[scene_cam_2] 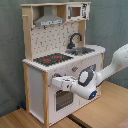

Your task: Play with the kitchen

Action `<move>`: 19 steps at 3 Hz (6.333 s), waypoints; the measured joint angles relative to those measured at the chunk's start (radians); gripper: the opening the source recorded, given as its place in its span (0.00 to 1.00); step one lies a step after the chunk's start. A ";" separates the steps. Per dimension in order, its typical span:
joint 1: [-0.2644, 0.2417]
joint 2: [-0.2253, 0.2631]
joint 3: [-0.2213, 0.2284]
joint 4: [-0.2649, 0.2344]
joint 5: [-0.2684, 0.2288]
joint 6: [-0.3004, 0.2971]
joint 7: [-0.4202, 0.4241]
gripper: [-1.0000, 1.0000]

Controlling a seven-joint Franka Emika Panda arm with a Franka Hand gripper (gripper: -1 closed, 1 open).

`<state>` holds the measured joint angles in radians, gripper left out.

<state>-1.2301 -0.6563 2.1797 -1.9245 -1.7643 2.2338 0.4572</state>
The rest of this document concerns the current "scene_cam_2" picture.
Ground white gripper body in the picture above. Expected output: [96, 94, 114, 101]
[52, 76, 77, 91]

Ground toy oven door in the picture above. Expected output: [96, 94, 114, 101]
[54, 90, 74, 113]

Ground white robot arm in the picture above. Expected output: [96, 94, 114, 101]
[52, 44, 128, 100]

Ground wooden toy kitchen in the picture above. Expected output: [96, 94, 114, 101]
[22, 2, 105, 128]

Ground left stove knob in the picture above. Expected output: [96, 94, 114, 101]
[53, 72, 61, 79]

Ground stove knob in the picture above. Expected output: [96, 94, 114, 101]
[72, 67, 78, 72]
[53, 72, 61, 79]

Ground right stove knob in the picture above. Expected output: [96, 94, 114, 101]
[72, 67, 78, 72]

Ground black stovetop red burners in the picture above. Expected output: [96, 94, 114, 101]
[34, 53, 70, 66]

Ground grey ice dispenser panel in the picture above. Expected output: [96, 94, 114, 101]
[88, 64, 96, 71]

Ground grey toy sink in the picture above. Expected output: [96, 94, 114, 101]
[65, 47, 95, 56]

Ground black toy faucet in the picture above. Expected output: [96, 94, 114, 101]
[67, 33, 82, 49]

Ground grey range hood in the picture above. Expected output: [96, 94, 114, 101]
[35, 6, 64, 27]

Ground white toy microwave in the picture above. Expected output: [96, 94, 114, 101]
[66, 3, 90, 21]

